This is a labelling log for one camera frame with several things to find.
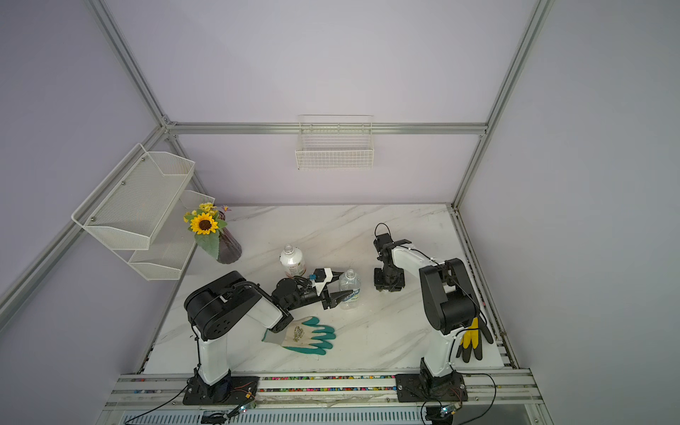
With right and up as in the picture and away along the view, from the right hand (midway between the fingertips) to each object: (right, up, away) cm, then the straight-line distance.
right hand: (387, 291), depth 94 cm
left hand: (-14, +5, -11) cm, 19 cm away
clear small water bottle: (-13, +6, -14) cm, 20 cm away
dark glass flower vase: (-58, +15, +2) cm, 60 cm away
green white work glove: (-28, -11, -12) cm, 33 cm away
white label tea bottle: (-32, +12, -14) cm, 37 cm away
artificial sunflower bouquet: (-59, +24, -12) cm, 65 cm away
